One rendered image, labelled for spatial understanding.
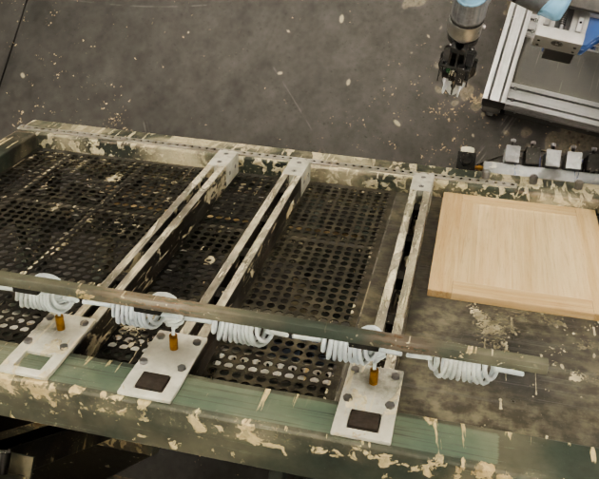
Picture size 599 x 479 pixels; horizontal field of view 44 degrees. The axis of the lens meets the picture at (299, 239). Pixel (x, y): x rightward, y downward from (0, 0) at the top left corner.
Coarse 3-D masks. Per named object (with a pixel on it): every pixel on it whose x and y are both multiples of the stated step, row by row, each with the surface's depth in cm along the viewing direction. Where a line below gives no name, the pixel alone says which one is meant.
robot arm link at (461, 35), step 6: (450, 18) 165; (450, 24) 165; (450, 30) 166; (456, 30) 164; (462, 30) 164; (468, 30) 163; (474, 30) 164; (480, 30) 166; (456, 36) 166; (462, 36) 165; (468, 36) 165; (474, 36) 165; (462, 42) 166; (468, 42) 166
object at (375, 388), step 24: (432, 192) 224; (408, 216) 200; (408, 240) 190; (408, 264) 178; (384, 288) 169; (408, 288) 169; (384, 312) 161; (408, 312) 172; (384, 360) 152; (360, 384) 134; (384, 384) 134; (360, 408) 129; (384, 408) 129; (336, 432) 123; (360, 432) 123; (384, 432) 123
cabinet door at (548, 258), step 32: (448, 192) 227; (448, 224) 208; (480, 224) 209; (512, 224) 210; (544, 224) 210; (576, 224) 210; (448, 256) 193; (480, 256) 194; (512, 256) 194; (544, 256) 195; (576, 256) 195; (448, 288) 179; (480, 288) 180; (512, 288) 181; (544, 288) 181; (576, 288) 181
